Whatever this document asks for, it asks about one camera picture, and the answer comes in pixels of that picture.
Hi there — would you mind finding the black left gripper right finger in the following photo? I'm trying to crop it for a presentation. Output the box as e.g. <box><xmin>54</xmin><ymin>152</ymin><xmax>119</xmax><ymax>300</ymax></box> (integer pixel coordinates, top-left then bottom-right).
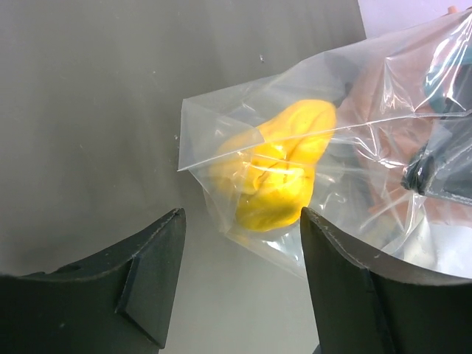
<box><xmin>300</xmin><ymin>208</ymin><xmax>471</xmax><ymax>353</ymax></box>

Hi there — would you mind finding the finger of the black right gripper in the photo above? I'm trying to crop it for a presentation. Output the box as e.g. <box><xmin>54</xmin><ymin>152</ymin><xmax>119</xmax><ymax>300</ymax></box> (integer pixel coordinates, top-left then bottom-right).
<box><xmin>401</xmin><ymin>117</ymin><xmax>471</xmax><ymax>205</ymax></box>

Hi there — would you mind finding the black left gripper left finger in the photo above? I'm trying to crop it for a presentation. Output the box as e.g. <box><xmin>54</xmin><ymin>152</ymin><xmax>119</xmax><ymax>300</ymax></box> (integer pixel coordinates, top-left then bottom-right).
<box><xmin>1</xmin><ymin>208</ymin><xmax>186</xmax><ymax>353</ymax></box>

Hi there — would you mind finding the clear zip bag blue seal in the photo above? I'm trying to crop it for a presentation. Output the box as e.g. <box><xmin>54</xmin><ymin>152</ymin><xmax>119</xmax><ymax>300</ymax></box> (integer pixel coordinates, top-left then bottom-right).
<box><xmin>178</xmin><ymin>10</ymin><xmax>471</xmax><ymax>278</ymax></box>

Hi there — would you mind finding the fake yellow lemon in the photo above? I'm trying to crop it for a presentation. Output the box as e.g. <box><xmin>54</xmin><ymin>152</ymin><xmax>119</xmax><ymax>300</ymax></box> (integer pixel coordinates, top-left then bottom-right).
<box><xmin>209</xmin><ymin>100</ymin><xmax>336</xmax><ymax>232</ymax></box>

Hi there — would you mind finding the orange plastic fruit bin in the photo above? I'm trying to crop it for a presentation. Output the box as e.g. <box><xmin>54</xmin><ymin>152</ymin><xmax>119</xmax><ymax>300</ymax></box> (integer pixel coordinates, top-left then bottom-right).
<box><xmin>339</xmin><ymin>54</ymin><xmax>448</xmax><ymax>226</ymax></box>

